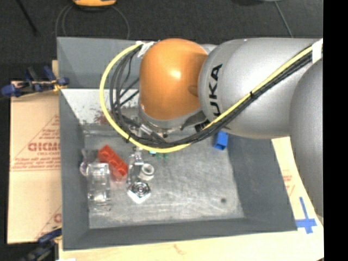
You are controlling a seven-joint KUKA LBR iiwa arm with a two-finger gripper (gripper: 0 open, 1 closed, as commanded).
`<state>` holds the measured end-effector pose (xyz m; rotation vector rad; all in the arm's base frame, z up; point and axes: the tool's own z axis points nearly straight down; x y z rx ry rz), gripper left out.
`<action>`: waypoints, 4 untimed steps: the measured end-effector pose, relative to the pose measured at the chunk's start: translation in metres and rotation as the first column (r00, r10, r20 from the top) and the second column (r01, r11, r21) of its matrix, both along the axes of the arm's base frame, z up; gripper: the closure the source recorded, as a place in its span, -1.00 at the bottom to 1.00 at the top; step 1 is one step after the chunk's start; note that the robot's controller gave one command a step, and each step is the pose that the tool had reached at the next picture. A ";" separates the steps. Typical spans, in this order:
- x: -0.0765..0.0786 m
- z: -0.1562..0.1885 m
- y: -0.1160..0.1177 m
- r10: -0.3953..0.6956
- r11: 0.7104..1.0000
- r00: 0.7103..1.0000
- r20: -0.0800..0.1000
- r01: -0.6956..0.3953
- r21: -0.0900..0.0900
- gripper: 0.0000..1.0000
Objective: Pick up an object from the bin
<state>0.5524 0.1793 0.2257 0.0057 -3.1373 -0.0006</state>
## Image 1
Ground brown cardboard board, red print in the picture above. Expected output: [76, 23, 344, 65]
[7, 60, 64, 245]

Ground red toy brick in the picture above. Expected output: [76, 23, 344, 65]
[97, 145, 129, 180]

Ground clear purple plastic thing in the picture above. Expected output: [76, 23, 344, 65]
[79, 148, 99, 177]

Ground small white ring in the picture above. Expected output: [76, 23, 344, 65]
[139, 164, 156, 181]

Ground clear plastic cup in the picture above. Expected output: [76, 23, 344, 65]
[86, 161, 113, 212]

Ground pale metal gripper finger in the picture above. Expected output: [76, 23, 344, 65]
[126, 160, 145, 186]
[132, 146, 143, 163]

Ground grey metal bin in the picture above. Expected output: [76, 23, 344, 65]
[56, 36, 297, 250]

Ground blue block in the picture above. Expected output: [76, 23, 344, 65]
[213, 130, 229, 151]

